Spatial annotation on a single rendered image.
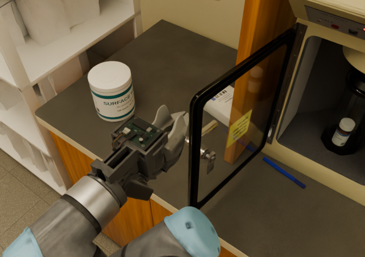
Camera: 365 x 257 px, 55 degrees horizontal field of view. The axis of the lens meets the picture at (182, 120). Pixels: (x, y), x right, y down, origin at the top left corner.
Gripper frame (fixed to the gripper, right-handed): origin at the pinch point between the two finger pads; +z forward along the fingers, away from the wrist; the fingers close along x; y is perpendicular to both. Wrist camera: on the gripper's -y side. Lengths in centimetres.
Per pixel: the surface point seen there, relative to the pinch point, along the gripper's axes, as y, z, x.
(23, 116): -81, 15, 109
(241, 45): 3.9, 21.4, 0.1
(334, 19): 15.2, 22.6, -15.4
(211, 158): -10.2, 2.4, -5.5
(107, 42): -68, 72, 104
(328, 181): -35, 30, -27
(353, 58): 1.8, 33.7, -19.9
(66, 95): -37, 13, 59
